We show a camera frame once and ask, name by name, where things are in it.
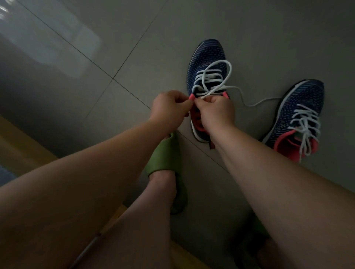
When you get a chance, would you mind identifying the person's right hand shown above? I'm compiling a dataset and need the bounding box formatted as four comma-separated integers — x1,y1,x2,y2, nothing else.
194,94,236,138

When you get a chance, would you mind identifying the person's left hand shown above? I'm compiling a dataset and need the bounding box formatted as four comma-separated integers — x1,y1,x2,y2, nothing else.
149,90,195,133

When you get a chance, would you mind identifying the white shoelace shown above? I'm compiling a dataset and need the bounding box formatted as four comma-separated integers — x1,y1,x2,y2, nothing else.
192,59,282,107
288,104,322,163

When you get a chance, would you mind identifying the blue knit sneaker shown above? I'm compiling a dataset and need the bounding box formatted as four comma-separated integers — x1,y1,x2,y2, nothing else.
186,38,232,150
260,79,325,163

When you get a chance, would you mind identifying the person's right forearm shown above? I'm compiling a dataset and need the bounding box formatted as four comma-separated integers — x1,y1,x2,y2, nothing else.
213,125,355,269

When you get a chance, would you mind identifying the person's left leg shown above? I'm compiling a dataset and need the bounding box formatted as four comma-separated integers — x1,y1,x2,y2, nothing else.
75,170,178,269

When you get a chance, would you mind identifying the person's leg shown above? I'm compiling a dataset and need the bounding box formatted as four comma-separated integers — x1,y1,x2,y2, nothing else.
75,170,178,269
256,238,294,269

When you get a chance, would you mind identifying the person's right leg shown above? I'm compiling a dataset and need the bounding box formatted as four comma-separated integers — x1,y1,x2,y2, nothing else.
256,238,294,269

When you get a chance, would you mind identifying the green foam slipper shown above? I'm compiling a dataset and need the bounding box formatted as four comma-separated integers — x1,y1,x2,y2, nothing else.
236,216,271,269
146,132,189,215

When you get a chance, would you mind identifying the hanging drawstring cord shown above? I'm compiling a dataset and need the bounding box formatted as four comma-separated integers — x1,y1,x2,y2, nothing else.
71,232,102,269

